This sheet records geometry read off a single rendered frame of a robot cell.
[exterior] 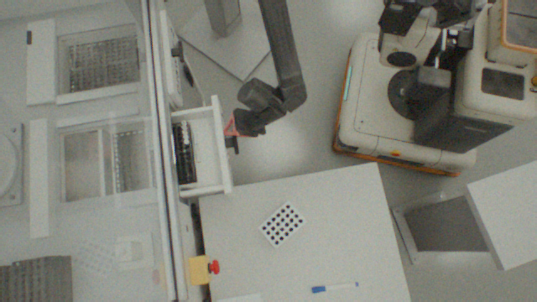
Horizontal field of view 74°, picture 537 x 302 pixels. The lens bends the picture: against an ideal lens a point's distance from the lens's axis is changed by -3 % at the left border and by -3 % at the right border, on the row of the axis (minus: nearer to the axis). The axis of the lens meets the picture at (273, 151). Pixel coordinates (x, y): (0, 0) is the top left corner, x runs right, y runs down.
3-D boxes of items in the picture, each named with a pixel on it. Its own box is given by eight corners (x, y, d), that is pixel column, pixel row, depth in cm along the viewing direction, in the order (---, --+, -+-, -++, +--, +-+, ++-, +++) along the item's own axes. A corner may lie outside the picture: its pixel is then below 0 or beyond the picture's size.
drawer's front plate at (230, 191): (221, 107, 116) (216, 93, 105) (235, 197, 109) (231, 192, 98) (216, 108, 116) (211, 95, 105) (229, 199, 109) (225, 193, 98)
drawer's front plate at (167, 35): (174, 28, 123) (164, 8, 113) (183, 106, 116) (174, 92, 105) (169, 29, 123) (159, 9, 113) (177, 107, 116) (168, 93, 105)
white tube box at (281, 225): (288, 201, 114) (288, 200, 110) (306, 221, 112) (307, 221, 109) (258, 228, 112) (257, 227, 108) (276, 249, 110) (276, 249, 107)
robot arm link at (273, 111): (289, 119, 93) (290, 101, 95) (269, 106, 88) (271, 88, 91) (269, 128, 97) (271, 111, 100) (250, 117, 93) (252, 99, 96)
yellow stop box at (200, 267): (211, 254, 102) (206, 254, 95) (215, 280, 101) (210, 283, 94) (193, 257, 102) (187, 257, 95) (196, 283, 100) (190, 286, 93)
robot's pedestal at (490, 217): (441, 190, 191) (543, 154, 118) (466, 246, 184) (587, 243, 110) (389, 208, 189) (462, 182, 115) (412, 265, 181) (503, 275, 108)
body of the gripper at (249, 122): (231, 109, 98) (249, 98, 93) (258, 115, 105) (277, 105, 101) (234, 132, 96) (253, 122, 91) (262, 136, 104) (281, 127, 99)
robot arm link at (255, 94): (307, 99, 89) (298, 80, 95) (274, 75, 82) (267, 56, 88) (273, 131, 93) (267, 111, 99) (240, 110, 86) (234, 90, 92)
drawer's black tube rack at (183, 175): (192, 127, 112) (187, 121, 106) (199, 184, 108) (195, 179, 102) (121, 140, 111) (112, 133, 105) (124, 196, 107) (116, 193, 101)
